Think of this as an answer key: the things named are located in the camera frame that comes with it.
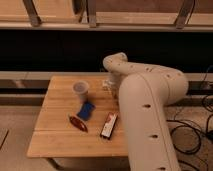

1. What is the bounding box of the blue sponge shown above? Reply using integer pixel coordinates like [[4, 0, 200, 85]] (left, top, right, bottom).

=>
[[77, 102, 95, 121]]

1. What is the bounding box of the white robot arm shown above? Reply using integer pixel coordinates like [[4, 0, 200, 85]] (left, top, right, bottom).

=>
[[103, 53, 189, 171]]

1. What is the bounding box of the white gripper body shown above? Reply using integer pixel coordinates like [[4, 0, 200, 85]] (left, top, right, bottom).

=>
[[108, 72, 121, 98]]

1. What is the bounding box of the clear plastic cup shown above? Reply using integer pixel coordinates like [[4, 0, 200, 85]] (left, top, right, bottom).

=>
[[73, 80, 89, 103]]

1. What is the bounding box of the yellow tipped gripper finger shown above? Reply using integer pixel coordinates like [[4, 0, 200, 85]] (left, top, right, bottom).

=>
[[102, 80, 110, 91]]

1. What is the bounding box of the wooden folding table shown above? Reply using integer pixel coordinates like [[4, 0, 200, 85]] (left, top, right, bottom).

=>
[[27, 75, 127, 158]]

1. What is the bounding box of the red brown snack packet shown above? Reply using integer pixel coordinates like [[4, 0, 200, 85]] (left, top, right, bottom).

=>
[[69, 116, 88, 132]]

